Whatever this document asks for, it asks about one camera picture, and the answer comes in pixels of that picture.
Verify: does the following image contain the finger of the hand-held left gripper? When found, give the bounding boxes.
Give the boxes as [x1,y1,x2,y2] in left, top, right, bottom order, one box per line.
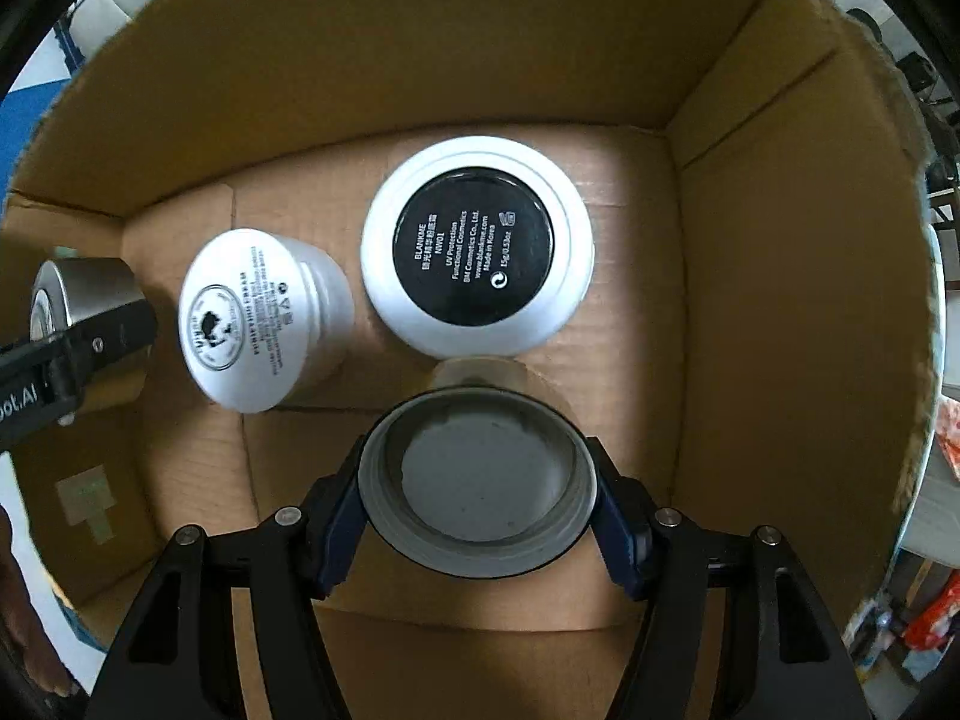
[0,298,160,452]

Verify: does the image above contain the grey jar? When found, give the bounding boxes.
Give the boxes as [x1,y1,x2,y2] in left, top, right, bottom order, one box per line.
[357,387,601,572]

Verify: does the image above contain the silver metal tin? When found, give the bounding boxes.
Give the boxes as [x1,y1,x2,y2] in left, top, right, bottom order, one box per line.
[28,258,148,343]

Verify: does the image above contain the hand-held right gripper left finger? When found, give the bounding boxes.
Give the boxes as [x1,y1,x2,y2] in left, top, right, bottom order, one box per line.
[84,441,385,720]

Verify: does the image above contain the cardboard box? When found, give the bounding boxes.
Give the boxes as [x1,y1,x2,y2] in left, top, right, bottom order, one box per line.
[0,0,947,720]

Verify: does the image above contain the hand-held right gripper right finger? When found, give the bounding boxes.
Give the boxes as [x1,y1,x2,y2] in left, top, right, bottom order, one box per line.
[581,436,875,720]

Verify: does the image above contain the white compact with black label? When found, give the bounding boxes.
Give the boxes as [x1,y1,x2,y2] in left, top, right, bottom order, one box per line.
[363,136,596,358]

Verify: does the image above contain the white cream jar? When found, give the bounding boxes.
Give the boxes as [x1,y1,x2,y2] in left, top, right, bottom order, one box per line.
[178,228,356,413]

